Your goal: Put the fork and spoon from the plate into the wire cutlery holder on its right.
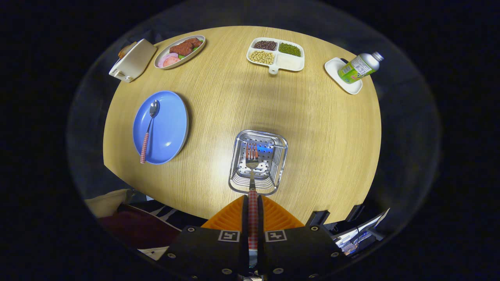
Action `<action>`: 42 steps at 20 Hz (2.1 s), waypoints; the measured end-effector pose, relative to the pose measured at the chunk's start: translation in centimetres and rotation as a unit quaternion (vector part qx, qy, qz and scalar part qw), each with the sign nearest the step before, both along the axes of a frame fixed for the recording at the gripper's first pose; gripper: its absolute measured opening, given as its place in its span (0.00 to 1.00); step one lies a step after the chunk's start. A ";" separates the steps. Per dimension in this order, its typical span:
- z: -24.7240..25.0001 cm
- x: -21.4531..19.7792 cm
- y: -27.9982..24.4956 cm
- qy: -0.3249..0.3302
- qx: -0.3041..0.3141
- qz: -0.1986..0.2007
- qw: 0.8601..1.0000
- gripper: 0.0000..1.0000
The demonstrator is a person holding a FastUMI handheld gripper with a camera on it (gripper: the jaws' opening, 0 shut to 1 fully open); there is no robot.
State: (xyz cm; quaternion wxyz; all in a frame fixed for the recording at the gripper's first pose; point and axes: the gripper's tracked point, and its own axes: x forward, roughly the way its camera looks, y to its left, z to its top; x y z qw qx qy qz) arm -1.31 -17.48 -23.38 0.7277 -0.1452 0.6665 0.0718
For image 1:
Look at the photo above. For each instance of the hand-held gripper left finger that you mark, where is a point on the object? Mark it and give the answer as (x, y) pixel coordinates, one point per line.
(211, 253)

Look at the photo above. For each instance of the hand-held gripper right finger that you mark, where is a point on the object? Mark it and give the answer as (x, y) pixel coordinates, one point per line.
(297, 253)

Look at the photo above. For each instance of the dark red cloth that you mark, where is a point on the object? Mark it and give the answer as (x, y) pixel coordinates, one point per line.
(136, 230)

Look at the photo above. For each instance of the beige cushion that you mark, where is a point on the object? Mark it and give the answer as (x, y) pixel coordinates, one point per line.
(109, 203)

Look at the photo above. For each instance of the blue round plate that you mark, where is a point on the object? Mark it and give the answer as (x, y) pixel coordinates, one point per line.
(170, 128)

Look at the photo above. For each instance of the small white dish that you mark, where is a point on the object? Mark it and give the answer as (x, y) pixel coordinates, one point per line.
(335, 70)

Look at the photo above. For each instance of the white divided tray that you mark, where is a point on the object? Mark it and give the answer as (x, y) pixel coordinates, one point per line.
(289, 62)

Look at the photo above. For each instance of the green label drink bottle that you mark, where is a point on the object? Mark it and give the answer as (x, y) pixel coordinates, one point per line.
(357, 69)

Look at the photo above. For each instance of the pink ham slice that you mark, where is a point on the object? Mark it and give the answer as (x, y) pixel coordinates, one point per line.
(164, 58)
(172, 62)

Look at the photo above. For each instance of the pile of yellow soybeans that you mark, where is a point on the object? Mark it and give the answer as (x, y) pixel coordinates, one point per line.
(261, 57)

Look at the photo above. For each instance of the oval white food plate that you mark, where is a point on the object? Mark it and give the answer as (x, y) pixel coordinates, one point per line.
(191, 54)

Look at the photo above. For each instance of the pile of green beans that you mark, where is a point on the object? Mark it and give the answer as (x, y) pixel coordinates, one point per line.
(290, 49)

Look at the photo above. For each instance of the cream white toaster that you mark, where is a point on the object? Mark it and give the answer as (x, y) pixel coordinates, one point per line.
(134, 60)

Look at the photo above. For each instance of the brown meat steak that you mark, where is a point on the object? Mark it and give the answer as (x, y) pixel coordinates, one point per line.
(185, 47)

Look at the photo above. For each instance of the pile of dark red beans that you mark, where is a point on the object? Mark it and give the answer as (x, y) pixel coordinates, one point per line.
(265, 45)

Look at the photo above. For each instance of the toasted bread slice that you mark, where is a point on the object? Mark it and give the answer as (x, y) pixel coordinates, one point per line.
(132, 44)
(124, 52)

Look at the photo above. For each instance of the black bracket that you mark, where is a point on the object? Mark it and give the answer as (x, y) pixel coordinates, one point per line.
(354, 212)
(317, 217)

